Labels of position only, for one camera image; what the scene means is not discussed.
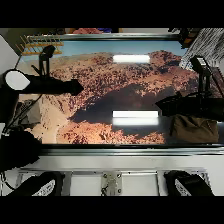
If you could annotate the silver frame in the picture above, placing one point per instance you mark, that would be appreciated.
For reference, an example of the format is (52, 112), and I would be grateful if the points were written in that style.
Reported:
(133, 151)

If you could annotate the striped garment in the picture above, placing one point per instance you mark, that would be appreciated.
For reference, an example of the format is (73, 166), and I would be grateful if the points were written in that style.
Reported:
(206, 45)

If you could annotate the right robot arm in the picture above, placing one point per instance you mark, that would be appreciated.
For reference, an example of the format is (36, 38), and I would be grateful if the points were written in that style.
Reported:
(200, 106)

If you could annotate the red garment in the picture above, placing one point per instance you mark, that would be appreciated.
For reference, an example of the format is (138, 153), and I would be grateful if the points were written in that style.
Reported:
(86, 31)

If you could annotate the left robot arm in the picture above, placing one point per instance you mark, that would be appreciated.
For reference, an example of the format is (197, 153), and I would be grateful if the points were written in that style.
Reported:
(50, 87)

